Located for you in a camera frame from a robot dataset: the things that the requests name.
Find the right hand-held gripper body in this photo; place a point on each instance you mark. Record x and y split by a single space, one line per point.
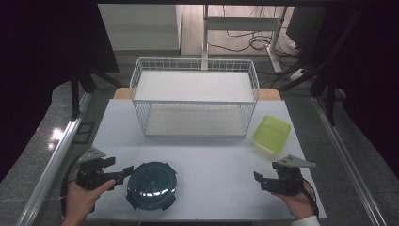
290 179

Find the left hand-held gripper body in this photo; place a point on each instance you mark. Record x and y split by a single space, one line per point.
91 175

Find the dark round lidded container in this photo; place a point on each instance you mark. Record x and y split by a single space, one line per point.
152 185

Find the person's right hand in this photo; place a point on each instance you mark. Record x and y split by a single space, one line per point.
299 204

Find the person's left hand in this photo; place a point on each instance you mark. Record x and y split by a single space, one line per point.
78 201

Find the green square plastic container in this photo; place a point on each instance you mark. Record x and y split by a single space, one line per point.
271 134

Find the wooden table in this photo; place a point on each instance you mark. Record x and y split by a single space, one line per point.
121 93

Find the black tripod stand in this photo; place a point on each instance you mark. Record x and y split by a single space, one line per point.
75 94
329 94

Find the dark curtain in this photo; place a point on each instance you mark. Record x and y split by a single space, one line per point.
40 62
373 78

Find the white cabinet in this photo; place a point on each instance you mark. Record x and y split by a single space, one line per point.
138 26

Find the aluminium rail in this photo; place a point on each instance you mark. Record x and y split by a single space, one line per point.
345 157
53 163

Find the white desk frame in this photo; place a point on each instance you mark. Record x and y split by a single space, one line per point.
241 23

